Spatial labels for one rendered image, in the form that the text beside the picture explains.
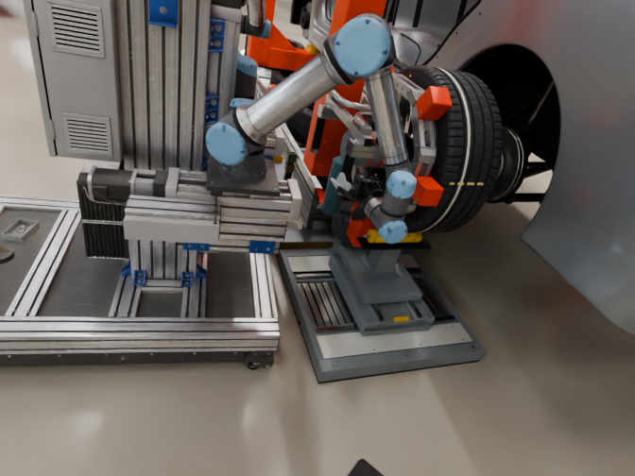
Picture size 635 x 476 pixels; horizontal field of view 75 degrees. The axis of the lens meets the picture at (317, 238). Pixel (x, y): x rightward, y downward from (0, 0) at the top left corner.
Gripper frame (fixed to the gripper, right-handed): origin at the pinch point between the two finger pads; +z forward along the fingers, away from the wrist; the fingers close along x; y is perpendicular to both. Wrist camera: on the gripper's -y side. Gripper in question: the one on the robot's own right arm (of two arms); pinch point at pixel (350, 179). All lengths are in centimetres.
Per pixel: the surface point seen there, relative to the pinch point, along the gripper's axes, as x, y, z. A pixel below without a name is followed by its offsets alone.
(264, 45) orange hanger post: -21, -12, 252
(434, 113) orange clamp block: -24.8, 25.0, 1.3
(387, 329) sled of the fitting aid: -34, -71, -8
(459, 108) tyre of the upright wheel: -34.2, 27.6, 1.7
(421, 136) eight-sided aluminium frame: -21.9, 17.6, -0.4
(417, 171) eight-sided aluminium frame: -21.6, 6.8, -4.9
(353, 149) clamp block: 0.3, 10.2, 2.6
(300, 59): -54, -19, 253
